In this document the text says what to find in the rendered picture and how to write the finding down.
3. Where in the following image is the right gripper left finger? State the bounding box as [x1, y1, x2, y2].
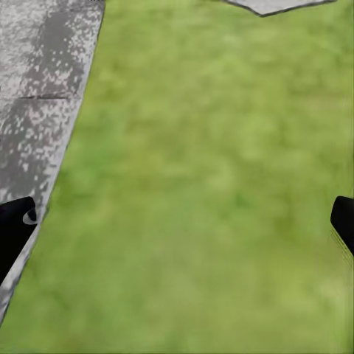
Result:
[0, 196, 52, 284]

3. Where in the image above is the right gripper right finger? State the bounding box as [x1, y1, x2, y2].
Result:
[330, 195, 354, 255]

